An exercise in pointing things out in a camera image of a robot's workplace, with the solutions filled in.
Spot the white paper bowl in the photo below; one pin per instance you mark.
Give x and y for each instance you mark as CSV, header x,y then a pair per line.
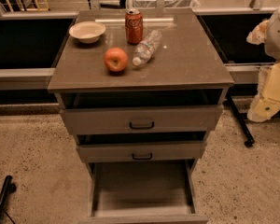
x,y
87,32

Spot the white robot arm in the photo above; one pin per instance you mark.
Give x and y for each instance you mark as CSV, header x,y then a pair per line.
x,y
268,33

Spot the clear plastic water bottle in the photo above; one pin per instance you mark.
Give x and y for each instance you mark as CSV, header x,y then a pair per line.
x,y
146,48

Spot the grey middle drawer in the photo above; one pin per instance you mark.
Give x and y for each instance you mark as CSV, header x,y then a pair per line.
x,y
141,152

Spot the grey drawer cabinet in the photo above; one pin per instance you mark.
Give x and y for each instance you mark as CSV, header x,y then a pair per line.
x,y
184,71

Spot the grey top drawer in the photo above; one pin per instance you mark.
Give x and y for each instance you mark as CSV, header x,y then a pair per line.
x,y
141,119

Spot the red apple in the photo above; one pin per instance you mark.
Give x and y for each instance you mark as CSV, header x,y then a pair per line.
x,y
115,59

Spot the grey drawer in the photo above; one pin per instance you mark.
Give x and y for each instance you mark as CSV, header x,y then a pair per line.
x,y
142,192
141,119
141,152

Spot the black stand leg left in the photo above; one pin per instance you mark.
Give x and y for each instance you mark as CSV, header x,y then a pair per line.
x,y
8,187

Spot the black stand leg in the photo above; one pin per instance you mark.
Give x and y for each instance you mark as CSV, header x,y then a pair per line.
x,y
249,140
8,187

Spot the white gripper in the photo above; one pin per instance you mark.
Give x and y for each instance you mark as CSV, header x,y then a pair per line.
x,y
278,37

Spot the grey bottom drawer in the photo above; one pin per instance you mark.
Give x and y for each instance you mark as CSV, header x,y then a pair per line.
x,y
142,192

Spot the black stand leg right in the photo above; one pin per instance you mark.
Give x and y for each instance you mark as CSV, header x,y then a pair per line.
x,y
249,140

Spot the red cola can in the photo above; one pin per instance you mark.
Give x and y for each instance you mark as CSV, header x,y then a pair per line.
x,y
133,26

